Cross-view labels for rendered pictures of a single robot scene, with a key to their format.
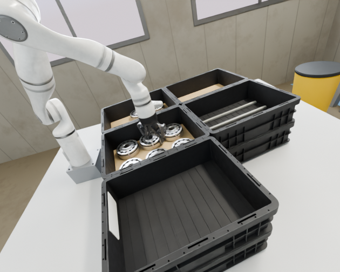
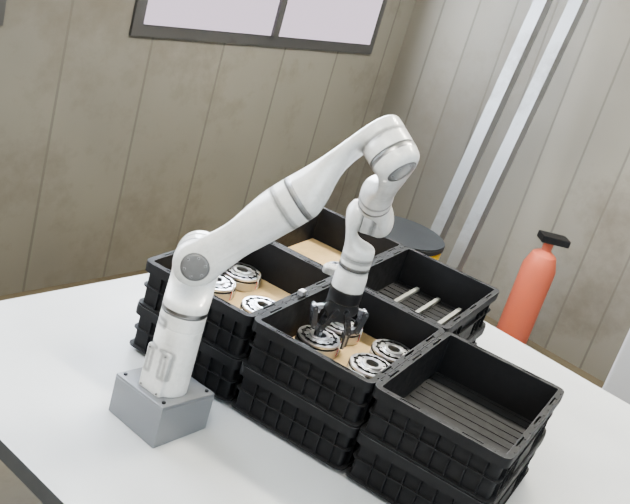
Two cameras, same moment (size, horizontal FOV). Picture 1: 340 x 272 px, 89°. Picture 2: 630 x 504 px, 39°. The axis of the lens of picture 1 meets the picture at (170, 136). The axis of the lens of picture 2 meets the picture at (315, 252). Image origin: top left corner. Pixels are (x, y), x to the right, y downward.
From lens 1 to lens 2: 173 cm
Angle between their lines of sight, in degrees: 50
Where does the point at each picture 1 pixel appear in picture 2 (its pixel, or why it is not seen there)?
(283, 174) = not seen: hidden behind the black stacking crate
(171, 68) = (29, 137)
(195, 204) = (468, 420)
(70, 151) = (192, 354)
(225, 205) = (497, 417)
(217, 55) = (159, 131)
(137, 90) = (368, 248)
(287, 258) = (546, 477)
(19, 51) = (333, 173)
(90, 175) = (192, 421)
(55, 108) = not seen: hidden behind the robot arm
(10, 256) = not seen: outside the picture
